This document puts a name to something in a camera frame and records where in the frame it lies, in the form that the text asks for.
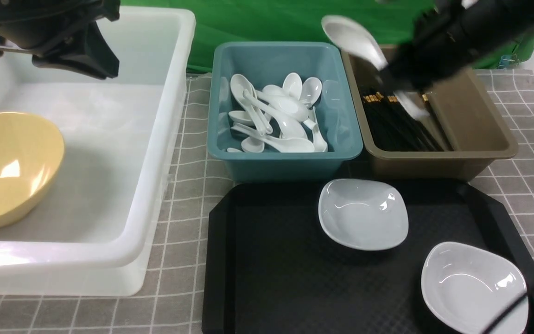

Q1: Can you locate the white spoon in bin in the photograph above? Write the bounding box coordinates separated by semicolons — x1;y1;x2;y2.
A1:
282;72;303;100
299;77;322;109
229;74;273;135
231;123;316;154
243;90;309;122

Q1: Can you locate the white ceramic spoon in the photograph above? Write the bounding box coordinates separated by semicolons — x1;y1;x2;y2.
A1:
321;15;388;70

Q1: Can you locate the brown plastic bin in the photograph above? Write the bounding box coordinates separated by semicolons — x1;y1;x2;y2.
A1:
341;51;518;180

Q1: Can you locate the teal plastic bin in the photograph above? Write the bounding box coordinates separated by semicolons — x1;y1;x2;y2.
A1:
206;42;364;183

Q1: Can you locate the black plastic tray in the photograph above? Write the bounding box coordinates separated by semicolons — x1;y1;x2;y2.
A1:
201;180;534;334

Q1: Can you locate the grey checked tablecloth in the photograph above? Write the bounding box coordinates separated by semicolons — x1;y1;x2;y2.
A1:
0;70;534;334

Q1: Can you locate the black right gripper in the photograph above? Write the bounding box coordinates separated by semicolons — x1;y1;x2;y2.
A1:
378;9;476;91

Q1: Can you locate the pile of black chopsticks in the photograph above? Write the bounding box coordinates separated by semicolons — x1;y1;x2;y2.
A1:
360;87;446;152

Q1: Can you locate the yellow noodle bowl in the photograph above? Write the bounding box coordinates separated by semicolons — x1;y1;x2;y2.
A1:
0;112;65;228

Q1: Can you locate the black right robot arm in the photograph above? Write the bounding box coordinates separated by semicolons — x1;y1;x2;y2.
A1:
378;0;534;91

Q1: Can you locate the large white plastic tub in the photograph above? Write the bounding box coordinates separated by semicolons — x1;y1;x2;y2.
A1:
0;6;196;296

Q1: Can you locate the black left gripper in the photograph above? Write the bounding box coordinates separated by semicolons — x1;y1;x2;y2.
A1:
0;0;121;80

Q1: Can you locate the white square bowl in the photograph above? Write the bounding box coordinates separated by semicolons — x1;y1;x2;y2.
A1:
421;242;527;334
318;179;409;251

